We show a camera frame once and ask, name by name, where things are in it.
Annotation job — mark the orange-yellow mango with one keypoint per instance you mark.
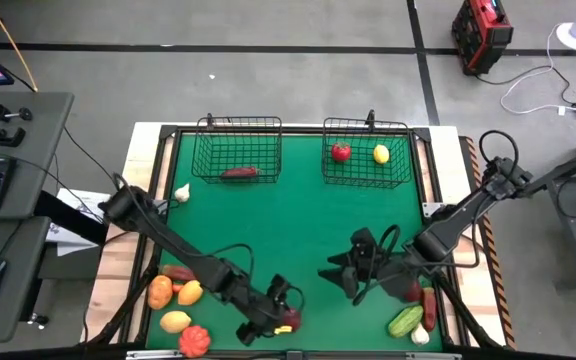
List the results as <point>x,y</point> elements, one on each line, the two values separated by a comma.
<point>190,293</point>

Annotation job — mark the reddish sweet potato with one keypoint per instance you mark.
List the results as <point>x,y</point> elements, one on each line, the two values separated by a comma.
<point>178,273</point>

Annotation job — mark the white garlic bulb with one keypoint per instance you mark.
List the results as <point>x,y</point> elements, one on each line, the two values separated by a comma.
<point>182,192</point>
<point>420,335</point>

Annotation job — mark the red and black box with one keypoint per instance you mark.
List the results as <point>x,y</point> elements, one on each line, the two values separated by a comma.
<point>483,35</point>

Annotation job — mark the dark red apple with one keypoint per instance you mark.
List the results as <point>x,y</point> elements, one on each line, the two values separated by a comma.
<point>413,292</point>
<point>294,319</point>

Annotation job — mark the black basket clip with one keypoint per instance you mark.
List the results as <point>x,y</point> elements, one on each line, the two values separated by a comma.
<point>210,120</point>
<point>370,117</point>

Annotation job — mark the yellow lemon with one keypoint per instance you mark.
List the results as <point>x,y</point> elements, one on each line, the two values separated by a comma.
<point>381,154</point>

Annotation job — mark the green table mat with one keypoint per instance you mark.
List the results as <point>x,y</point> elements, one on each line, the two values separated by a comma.
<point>293,225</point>

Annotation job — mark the green zucchini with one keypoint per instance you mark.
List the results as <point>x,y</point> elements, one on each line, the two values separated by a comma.
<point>405,321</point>

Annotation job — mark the silver corner bracket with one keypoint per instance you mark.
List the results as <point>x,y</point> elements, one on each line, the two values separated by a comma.
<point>433,209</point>

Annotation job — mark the white paper sheets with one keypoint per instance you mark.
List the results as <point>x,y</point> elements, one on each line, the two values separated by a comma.
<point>75,200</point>

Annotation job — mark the black metal beam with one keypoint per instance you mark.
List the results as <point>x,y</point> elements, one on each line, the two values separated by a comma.
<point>68,220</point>

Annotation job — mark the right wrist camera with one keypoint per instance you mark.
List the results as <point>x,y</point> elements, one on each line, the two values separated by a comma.
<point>364,241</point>

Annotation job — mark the dark red long pepper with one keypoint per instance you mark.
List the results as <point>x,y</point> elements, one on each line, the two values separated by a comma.
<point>429,308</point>
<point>239,172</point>

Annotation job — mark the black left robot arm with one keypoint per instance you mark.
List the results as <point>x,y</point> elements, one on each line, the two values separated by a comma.
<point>188,255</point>

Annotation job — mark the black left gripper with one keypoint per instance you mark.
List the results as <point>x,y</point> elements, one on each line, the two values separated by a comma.
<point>265,312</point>

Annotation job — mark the yellow tape tag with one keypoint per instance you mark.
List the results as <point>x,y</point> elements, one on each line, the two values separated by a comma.
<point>283,330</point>

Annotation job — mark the yellow oval fruit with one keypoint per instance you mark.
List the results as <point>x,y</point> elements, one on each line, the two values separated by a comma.
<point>175,322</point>

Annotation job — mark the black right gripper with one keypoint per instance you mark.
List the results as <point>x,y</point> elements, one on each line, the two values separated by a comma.
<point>383,277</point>

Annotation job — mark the red ribbed pumpkin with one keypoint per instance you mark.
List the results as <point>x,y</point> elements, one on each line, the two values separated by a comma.
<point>194,341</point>

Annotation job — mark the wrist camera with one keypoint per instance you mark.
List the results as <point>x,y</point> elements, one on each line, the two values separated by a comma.
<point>278,287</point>
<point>364,241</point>

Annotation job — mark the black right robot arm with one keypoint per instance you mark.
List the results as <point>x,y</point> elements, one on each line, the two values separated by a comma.
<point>458,215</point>

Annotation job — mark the grey desk top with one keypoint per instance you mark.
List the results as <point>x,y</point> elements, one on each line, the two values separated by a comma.
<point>43,150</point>
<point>18,280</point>

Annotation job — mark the black support strut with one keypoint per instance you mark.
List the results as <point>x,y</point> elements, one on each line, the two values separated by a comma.
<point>118,310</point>
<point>468,315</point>

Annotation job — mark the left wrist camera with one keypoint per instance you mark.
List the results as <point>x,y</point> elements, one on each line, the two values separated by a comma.
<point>278,287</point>

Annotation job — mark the small red-orange fruit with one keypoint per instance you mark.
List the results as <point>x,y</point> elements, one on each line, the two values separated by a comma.
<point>177,288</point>

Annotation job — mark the black yellow hazard tape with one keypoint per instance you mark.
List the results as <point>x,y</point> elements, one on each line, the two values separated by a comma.
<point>488,240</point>

